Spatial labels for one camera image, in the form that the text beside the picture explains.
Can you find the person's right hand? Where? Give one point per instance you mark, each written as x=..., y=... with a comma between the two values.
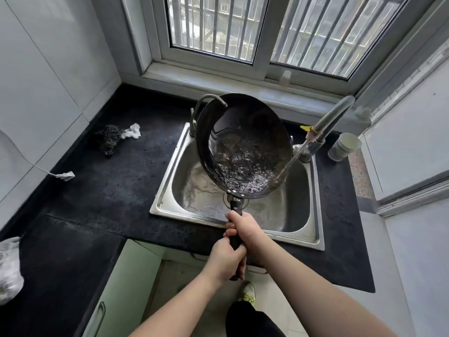
x=250, y=231

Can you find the person's left hand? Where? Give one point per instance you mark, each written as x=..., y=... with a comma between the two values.
x=224, y=259

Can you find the black wok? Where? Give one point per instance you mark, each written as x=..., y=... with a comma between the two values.
x=245, y=136

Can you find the person's right forearm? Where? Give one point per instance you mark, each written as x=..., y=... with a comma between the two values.
x=315, y=298

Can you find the person's left forearm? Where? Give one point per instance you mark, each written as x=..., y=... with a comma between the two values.
x=175, y=312

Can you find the green sink cabinet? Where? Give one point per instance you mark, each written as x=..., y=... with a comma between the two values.
x=189, y=257

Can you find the person's right white shoe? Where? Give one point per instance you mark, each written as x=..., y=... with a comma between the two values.
x=248, y=293

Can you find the person's black clothing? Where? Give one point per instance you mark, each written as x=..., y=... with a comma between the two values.
x=252, y=322

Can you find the stainless steel sink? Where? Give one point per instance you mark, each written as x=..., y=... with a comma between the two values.
x=298, y=207

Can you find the yellow faucet clip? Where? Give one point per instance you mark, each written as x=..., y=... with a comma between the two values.
x=306, y=128

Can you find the thin dark gooseneck faucet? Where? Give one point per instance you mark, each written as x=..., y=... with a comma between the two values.
x=192, y=128

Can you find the white paper cup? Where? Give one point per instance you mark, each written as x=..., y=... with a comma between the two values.
x=345, y=147

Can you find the large steel faucet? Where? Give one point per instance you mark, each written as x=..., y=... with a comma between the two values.
x=333, y=115

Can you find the crumpled white cloth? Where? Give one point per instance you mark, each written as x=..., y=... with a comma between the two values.
x=132, y=131

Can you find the small clear bottle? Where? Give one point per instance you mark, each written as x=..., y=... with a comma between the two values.
x=286, y=80

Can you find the dark steel wool scrubber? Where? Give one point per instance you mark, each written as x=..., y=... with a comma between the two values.
x=108, y=138

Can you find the row of metal window bars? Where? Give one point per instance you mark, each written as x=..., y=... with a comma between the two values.
x=214, y=24

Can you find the grey towel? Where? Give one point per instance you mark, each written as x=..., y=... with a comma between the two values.
x=10, y=270

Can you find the white sliding door frame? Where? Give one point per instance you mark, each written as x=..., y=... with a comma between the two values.
x=414, y=196

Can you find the white window frame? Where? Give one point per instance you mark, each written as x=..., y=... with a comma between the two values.
x=270, y=31

